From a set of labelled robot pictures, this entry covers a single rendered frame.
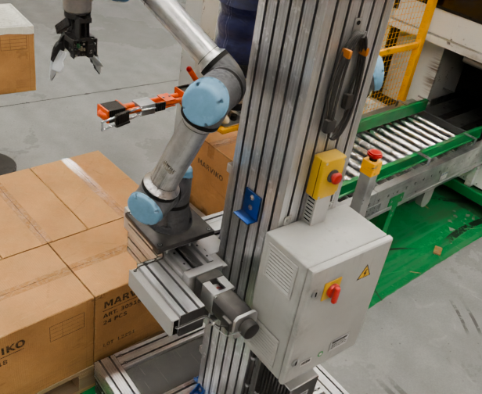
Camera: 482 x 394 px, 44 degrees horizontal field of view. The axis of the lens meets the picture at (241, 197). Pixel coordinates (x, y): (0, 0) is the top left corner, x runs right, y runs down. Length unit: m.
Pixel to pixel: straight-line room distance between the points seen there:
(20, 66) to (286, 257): 2.48
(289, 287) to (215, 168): 1.11
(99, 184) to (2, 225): 0.55
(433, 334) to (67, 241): 2.00
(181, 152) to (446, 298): 2.44
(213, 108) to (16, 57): 2.36
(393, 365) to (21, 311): 1.83
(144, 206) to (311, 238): 0.50
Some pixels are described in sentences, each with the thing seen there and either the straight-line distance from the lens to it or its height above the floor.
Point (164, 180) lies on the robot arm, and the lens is 1.75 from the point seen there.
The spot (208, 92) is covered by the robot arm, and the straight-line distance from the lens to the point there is 1.54.
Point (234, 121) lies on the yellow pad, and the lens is 2.55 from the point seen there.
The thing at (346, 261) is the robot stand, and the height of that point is 1.22.
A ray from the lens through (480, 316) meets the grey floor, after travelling 3.78.
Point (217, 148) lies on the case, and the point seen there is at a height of 0.95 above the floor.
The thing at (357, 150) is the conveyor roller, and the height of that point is 0.53.
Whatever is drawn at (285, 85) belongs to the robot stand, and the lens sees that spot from 1.63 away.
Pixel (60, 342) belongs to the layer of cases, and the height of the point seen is 0.37.
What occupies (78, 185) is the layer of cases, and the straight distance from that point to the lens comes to 3.12.
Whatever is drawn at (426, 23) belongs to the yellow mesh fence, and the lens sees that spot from 4.54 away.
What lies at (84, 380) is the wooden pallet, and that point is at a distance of 2.82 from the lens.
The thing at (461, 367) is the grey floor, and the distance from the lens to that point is 3.42.
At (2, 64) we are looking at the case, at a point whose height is 0.81.
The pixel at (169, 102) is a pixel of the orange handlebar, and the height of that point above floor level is 1.25.
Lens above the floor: 2.26
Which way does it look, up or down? 33 degrees down
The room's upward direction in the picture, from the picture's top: 10 degrees clockwise
